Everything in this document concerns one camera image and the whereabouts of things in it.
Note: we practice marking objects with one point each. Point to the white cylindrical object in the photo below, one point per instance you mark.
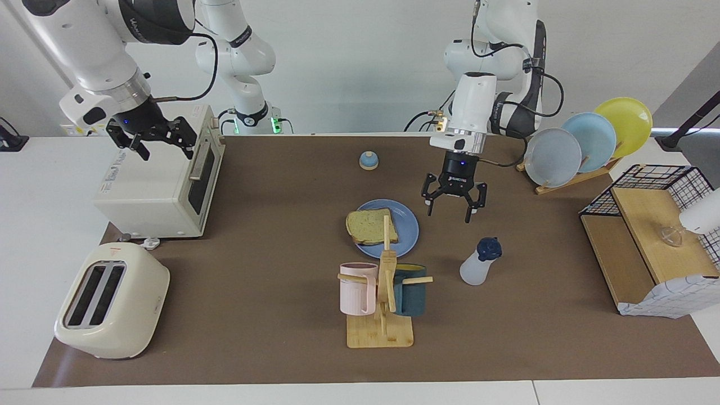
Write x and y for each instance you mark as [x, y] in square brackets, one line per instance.
[703, 216]

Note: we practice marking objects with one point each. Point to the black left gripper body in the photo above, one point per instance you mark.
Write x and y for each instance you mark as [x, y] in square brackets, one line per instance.
[458, 174]

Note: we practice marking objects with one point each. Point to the pink ribbed mug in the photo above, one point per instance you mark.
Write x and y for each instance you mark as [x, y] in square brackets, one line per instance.
[354, 292]

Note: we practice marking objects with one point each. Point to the clear glass cup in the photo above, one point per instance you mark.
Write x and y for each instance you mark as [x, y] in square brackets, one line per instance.
[672, 236]

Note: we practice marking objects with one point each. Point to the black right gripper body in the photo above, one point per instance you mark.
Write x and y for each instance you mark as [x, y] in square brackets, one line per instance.
[140, 118]

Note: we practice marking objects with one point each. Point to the white wall power strip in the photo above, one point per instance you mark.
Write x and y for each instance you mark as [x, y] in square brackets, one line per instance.
[70, 129]

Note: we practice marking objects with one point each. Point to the light blue round plate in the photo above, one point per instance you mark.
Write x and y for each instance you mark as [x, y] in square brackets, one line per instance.
[596, 135]

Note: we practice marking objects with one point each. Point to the cream two-slot toaster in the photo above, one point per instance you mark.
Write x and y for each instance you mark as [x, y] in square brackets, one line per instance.
[135, 315]

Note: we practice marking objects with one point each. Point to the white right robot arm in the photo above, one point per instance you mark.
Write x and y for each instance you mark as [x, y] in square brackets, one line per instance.
[84, 39]

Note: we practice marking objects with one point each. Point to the black angled stand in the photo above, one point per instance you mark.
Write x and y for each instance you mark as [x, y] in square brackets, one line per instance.
[683, 129]

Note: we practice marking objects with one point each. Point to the wooden plate rack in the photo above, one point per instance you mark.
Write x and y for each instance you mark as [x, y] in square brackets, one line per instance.
[568, 183]

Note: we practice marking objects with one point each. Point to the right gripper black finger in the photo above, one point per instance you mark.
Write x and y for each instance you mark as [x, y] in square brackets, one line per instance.
[122, 138]
[188, 138]

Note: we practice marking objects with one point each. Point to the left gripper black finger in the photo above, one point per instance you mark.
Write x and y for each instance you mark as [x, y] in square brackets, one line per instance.
[428, 194]
[475, 199]

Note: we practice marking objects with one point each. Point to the white toaster oven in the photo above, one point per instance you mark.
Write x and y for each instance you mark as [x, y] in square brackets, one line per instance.
[152, 185]

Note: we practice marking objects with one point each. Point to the wooden mug tree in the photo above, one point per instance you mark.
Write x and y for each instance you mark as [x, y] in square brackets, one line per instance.
[379, 334]

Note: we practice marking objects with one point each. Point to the dark teal mug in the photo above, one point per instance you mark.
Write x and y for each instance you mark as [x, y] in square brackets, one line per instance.
[413, 295]

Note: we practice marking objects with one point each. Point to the translucent bottle navy cap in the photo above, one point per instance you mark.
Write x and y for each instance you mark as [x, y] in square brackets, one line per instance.
[475, 270]

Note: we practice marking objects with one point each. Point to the grey round plate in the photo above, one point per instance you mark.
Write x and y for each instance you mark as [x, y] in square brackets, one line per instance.
[551, 160]

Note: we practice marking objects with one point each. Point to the black desk clamp base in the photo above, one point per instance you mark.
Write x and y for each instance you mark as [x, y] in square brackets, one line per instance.
[11, 140]

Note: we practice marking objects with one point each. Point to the yellow round plate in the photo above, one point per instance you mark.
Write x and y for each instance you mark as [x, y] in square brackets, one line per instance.
[630, 121]

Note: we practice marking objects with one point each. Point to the wooden shelf box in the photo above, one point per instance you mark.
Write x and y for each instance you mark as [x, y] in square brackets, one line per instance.
[647, 225]

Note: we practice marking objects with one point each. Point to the toasted bread slice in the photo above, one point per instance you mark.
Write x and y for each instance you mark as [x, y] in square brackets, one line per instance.
[368, 225]

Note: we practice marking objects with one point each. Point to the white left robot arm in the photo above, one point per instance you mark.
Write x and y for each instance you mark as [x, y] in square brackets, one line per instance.
[478, 101]

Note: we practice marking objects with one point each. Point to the brown table mat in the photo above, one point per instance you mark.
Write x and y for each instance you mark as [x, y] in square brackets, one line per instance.
[270, 315]

